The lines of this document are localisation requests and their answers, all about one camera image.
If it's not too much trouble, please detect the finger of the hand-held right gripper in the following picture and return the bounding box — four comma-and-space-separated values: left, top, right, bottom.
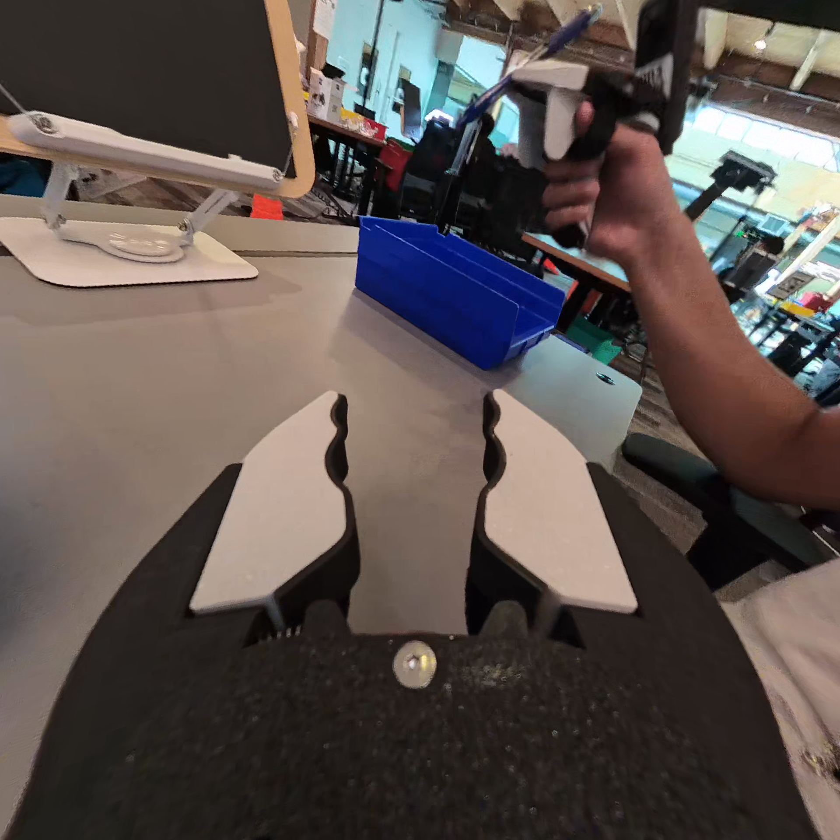
518, 91, 583, 163
505, 60, 589, 94

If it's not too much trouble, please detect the green bin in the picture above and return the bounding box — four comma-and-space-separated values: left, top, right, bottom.
566, 317, 623, 366

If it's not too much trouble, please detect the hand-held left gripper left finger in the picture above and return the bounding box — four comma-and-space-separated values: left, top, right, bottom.
189, 392, 361, 614

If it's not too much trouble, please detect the person's right forearm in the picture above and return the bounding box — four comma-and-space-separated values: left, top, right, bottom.
620, 217, 840, 513

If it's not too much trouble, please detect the wooden far table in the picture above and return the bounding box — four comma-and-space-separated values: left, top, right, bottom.
305, 115, 389, 211
521, 233, 632, 294

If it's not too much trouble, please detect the red bin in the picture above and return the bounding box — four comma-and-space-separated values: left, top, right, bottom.
379, 140, 413, 193

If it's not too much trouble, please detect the person's right hand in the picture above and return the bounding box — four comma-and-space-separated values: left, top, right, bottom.
543, 101, 685, 265

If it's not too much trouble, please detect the blue ballpoint pen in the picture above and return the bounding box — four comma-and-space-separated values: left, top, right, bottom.
456, 3, 603, 129

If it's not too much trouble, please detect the blue plastic bin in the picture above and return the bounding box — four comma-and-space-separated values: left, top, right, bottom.
354, 215, 567, 371

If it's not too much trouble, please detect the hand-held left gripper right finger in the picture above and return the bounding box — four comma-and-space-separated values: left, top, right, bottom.
467, 389, 639, 614

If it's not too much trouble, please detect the wood-framed black board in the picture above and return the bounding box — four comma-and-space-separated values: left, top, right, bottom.
0, 0, 316, 200

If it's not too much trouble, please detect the white cardboard box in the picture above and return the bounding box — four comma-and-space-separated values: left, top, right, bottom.
307, 67, 347, 123

